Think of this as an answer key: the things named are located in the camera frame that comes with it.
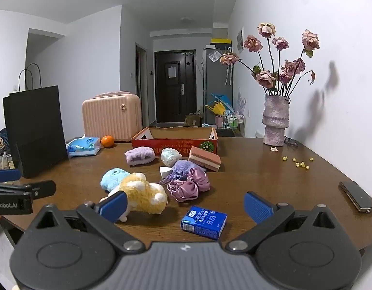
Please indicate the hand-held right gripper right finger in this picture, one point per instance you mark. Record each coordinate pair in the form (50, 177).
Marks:
(258, 207)

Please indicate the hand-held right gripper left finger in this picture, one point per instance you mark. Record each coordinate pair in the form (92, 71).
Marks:
(113, 207)

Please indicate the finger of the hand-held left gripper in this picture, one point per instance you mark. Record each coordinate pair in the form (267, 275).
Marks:
(42, 188)
(4, 175)

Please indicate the blue plush toy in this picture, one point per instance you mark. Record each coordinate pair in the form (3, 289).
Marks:
(113, 179)

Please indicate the yellow plush toy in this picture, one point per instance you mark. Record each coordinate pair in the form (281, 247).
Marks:
(143, 193)

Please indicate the white sponge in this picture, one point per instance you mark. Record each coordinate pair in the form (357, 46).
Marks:
(165, 171)

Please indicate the pink layered sponge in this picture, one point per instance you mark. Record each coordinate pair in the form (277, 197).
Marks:
(204, 159)

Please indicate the purple woven pouch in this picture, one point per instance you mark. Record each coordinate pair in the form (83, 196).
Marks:
(181, 169)

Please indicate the orange cardboard box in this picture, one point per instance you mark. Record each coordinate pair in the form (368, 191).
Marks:
(173, 145)

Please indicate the blue tissue packet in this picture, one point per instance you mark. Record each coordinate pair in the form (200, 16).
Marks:
(204, 222)

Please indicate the purple fluffy headband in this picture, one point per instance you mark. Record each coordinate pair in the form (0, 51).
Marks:
(140, 156)

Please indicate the blue wet wipes pack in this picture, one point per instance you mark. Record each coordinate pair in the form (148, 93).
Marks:
(83, 146)

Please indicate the black paper bag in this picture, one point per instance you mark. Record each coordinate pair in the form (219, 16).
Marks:
(38, 127)

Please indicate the scattered yellow crumbs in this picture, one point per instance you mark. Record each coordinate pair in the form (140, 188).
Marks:
(300, 165)

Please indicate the orange fruit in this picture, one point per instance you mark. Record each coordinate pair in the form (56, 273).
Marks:
(107, 141)

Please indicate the eyeglasses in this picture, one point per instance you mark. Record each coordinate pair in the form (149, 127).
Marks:
(290, 142)

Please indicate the purple satin scrunchie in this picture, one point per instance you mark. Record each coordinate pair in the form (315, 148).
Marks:
(189, 185)

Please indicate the pale blue wrapped puff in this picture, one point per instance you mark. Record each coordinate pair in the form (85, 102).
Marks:
(170, 157)

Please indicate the pink textured vase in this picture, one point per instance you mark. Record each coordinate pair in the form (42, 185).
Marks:
(275, 120)

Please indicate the pink ribbed suitcase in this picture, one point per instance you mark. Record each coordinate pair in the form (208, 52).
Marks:
(110, 117)

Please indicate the black phone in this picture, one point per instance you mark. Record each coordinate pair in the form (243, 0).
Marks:
(358, 196)

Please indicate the yellow bag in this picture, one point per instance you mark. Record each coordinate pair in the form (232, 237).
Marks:
(216, 108)

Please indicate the brown cardboard box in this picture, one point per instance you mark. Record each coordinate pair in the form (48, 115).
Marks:
(193, 120)

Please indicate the dark entrance door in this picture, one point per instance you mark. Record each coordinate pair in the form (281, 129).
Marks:
(173, 96)

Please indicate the dried pink roses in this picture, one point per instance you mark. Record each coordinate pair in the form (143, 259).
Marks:
(266, 78)

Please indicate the grey refrigerator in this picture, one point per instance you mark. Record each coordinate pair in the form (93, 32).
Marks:
(214, 81)

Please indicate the white folded umbrella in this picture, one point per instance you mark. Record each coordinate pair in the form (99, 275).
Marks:
(229, 72)

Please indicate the clear plastic bag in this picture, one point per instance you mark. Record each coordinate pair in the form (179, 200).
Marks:
(214, 56)

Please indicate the yellow and black box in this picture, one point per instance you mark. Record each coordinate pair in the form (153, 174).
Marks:
(221, 40)

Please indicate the white light switch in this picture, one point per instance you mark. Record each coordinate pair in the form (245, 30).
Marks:
(15, 88)

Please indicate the blue folded frame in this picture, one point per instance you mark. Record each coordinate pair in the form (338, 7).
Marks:
(225, 99)

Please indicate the interior door frame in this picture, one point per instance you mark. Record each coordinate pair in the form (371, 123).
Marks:
(141, 84)

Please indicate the wall picture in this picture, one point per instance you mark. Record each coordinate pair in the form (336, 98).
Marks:
(240, 39)

